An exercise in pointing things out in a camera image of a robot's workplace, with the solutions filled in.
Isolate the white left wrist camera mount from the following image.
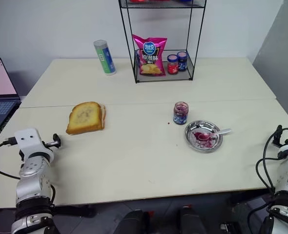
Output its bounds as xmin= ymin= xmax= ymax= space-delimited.
xmin=14 ymin=127 xmax=54 ymax=157

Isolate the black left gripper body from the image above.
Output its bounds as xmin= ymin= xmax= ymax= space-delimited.
xmin=42 ymin=139 xmax=56 ymax=150

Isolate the green blue cylindrical canister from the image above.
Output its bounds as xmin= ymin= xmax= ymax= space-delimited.
xmin=93 ymin=39 xmax=117 ymax=77

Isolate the red-label jam jar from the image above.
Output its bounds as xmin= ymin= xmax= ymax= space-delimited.
xmin=166 ymin=54 xmax=179 ymax=75

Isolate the toasted bread slice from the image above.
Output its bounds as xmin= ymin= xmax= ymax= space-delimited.
xmin=65 ymin=101 xmax=107 ymax=136

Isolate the pink potato chips bag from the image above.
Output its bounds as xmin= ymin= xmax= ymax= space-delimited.
xmin=132 ymin=34 xmax=168 ymax=78

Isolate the black wire shelf rack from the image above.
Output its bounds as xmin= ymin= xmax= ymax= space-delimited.
xmin=118 ymin=0 xmax=206 ymax=84

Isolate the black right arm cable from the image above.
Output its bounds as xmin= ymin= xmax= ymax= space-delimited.
xmin=255 ymin=126 xmax=288 ymax=194

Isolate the closed blue-label jam jar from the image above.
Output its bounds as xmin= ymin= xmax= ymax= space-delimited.
xmin=177 ymin=51 xmax=188 ymax=72

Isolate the round metal plate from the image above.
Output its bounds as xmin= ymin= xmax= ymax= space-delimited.
xmin=184 ymin=119 xmax=224 ymax=154

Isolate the white plastic spoon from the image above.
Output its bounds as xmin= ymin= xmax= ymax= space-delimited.
xmin=194 ymin=128 xmax=233 ymax=142

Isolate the open blue-label jam jar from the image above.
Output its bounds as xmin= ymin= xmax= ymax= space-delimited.
xmin=172 ymin=101 xmax=190 ymax=126

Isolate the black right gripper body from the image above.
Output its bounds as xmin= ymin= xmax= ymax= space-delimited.
xmin=272 ymin=124 xmax=285 ymax=148

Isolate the dark rounded shape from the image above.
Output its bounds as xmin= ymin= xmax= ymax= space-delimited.
xmin=177 ymin=205 xmax=206 ymax=234
xmin=119 ymin=209 xmax=147 ymax=234

